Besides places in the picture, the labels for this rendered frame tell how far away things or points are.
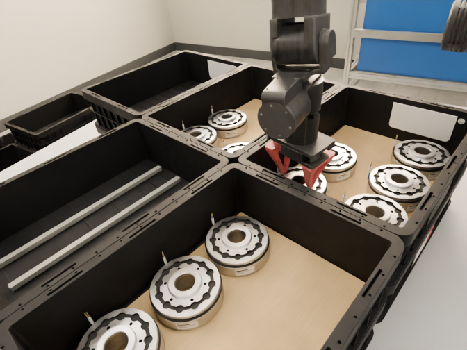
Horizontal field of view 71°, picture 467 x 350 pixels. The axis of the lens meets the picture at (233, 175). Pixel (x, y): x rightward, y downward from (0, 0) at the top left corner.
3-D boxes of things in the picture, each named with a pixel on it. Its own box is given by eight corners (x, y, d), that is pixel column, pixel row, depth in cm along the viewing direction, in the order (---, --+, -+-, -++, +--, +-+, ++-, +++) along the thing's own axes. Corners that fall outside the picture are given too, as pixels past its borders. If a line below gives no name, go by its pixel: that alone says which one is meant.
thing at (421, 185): (381, 160, 66) (381, 158, 66) (436, 178, 60) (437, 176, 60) (360, 187, 60) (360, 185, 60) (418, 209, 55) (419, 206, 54)
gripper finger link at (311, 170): (308, 203, 58) (313, 160, 52) (277, 184, 62) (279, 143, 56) (331, 184, 61) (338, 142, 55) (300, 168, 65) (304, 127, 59)
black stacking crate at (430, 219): (339, 126, 87) (344, 85, 80) (467, 164, 70) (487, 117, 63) (240, 209, 65) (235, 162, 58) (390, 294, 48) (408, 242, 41)
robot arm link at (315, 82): (330, 67, 50) (295, 62, 52) (313, 85, 45) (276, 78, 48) (325, 108, 54) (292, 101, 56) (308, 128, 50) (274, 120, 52)
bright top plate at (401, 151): (406, 137, 72) (406, 134, 72) (457, 151, 66) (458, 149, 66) (385, 157, 67) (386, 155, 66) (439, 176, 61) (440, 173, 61)
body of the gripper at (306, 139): (311, 165, 53) (316, 126, 48) (265, 142, 59) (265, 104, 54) (335, 148, 56) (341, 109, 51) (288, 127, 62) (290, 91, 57)
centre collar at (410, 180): (390, 169, 63) (390, 167, 63) (418, 178, 60) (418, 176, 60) (379, 182, 60) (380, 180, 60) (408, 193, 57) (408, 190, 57)
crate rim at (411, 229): (343, 92, 81) (344, 82, 80) (485, 125, 64) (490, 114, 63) (234, 171, 60) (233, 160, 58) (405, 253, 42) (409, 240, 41)
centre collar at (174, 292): (189, 264, 49) (188, 261, 49) (209, 284, 46) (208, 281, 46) (161, 283, 47) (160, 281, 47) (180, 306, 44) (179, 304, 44)
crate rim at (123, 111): (186, 56, 116) (185, 49, 115) (251, 71, 99) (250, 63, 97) (81, 97, 94) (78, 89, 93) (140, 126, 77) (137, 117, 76)
